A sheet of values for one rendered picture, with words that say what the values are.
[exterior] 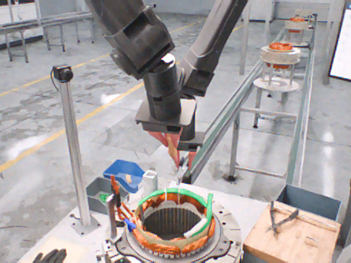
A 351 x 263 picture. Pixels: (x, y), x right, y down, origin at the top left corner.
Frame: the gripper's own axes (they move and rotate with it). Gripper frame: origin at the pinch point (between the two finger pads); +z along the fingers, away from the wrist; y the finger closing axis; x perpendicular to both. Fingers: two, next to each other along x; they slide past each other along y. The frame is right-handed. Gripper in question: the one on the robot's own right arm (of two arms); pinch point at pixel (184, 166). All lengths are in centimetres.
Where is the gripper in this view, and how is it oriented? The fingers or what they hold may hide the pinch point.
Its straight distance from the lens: 88.4
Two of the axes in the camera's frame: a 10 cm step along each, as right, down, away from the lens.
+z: 0.2, 9.0, 4.4
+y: -9.8, -0.7, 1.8
